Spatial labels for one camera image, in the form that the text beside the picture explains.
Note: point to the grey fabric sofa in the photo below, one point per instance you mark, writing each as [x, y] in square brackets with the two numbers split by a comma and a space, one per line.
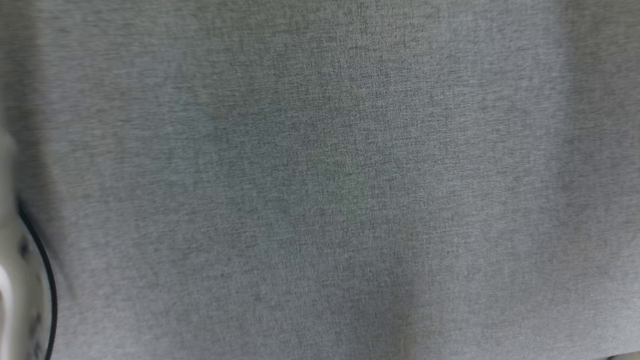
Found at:
[320, 180]

